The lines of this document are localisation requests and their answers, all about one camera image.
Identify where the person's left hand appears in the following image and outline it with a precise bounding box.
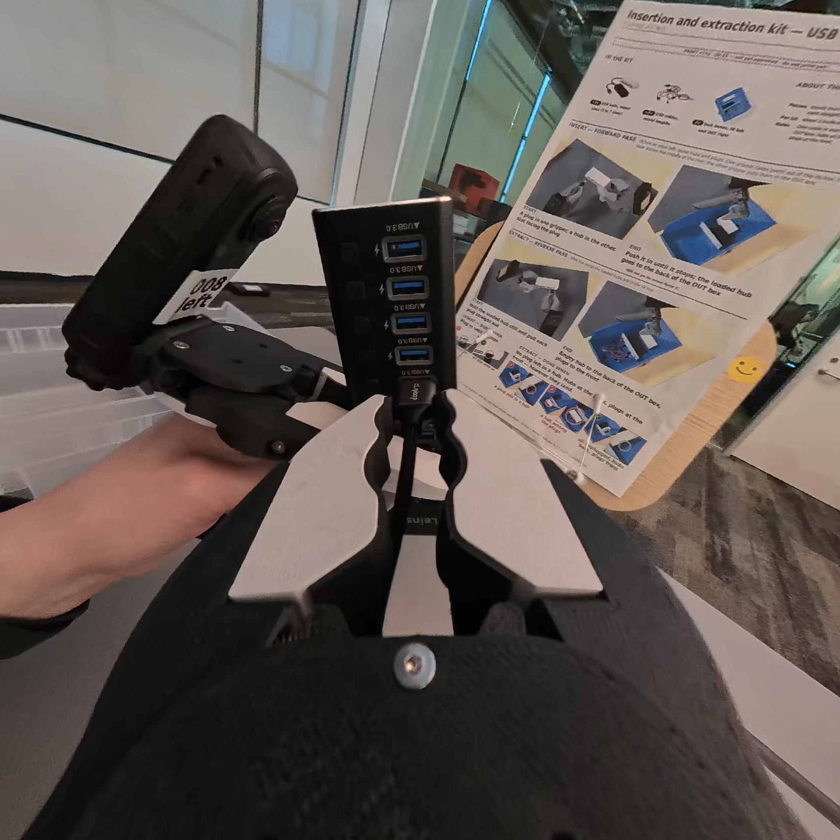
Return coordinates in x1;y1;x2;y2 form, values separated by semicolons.
141;420;293;552

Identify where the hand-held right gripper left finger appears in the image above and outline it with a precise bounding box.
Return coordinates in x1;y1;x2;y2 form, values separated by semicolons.
227;392;398;636

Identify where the printed instruction sheet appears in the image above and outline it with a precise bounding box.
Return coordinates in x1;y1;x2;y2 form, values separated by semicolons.
455;0;840;497

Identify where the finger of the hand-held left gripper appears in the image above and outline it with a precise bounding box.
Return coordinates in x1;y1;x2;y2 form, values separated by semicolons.
287;398;360;460

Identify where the person's left forearm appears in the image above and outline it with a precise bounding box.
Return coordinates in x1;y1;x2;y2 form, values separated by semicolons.
0;453;198;657

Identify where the clear plastic storage bin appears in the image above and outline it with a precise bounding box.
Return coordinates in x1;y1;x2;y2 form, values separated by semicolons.
0;298;342;496

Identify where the window with white blind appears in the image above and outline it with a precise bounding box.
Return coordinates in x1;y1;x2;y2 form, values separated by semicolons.
0;0;395;206

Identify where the white door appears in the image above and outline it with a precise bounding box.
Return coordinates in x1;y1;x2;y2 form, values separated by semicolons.
727;338;840;483

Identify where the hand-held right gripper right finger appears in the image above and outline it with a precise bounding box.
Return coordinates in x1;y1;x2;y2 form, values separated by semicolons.
435;387;606;637

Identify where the wooden display board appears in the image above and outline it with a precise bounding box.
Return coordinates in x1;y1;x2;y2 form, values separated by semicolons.
453;220;780;516

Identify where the black USB cable grey plug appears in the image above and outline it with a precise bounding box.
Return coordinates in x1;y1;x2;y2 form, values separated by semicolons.
390;376;439;529

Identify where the red box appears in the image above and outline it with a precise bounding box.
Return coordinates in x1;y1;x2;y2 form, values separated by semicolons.
448;163;505;206

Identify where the black USB hub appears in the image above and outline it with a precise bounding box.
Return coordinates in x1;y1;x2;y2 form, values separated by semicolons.
311;195;460;536

